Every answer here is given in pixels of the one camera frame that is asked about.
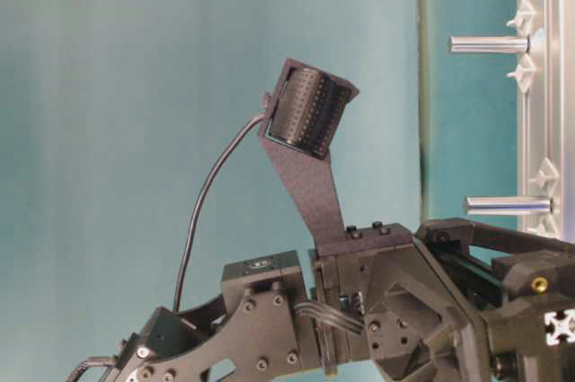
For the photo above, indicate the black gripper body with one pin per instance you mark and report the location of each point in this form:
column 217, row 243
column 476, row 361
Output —
column 387, row 299

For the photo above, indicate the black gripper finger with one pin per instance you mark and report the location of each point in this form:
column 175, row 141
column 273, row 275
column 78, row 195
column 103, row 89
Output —
column 518, row 273
column 449, row 241

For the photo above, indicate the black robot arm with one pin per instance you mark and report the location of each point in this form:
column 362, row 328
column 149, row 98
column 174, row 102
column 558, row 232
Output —
column 261, row 322

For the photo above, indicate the lower steel shaft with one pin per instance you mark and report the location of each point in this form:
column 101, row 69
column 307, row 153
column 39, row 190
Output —
column 508, row 206

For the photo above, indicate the steel shaft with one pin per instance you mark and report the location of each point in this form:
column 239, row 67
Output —
column 508, row 206
column 489, row 45

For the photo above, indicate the white clip below lower shaft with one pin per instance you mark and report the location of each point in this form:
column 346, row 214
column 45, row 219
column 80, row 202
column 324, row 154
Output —
column 546, row 227

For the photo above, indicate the white clip below shaft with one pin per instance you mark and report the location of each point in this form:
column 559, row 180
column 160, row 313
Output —
column 546, row 227
column 524, row 73

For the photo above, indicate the white clip above lower shaft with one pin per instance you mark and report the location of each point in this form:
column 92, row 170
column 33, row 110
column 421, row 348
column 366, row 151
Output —
column 546, row 178

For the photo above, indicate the white clip above shaft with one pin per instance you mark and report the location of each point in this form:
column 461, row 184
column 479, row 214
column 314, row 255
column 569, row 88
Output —
column 523, row 19
column 546, row 178

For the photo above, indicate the white clip below upper shaft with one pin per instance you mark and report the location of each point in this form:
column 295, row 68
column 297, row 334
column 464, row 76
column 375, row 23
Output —
column 524, row 73

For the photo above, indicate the upper steel shaft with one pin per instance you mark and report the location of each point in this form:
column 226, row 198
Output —
column 489, row 45

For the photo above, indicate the white clip above upper shaft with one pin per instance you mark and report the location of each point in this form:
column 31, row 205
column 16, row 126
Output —
column 523, row 19

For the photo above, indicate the aluminium extrusion rail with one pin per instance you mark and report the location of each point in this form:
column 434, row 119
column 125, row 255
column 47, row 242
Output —
column 546, row 112

